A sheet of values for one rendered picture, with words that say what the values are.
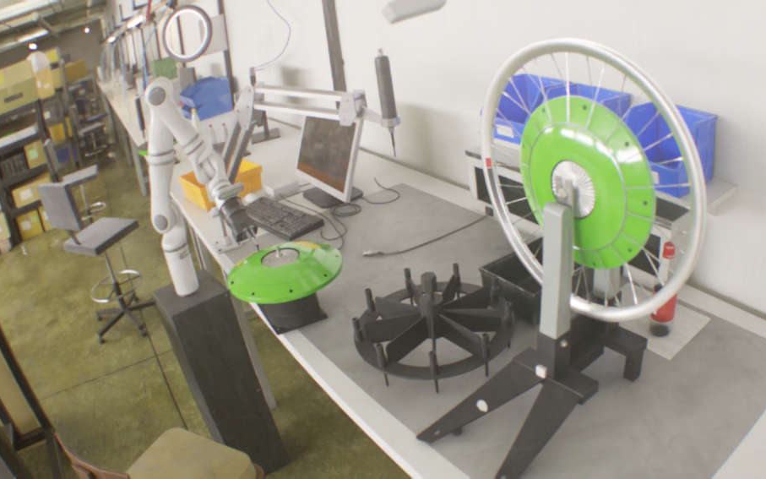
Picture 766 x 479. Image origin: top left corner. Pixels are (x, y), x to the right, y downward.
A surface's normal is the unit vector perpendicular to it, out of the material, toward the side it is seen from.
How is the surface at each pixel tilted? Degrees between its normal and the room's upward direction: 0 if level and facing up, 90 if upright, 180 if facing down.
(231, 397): 90
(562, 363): 90
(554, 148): 83
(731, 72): 90
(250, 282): 20
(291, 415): 0
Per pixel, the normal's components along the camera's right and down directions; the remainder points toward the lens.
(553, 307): -0.80, 0.29
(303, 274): 0.11, -0.76
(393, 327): 0.14, 0.45
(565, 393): -0.37, -0.75
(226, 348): 0.64, 0.25
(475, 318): -0.20, 0.49
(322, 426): -0.13, -0.90
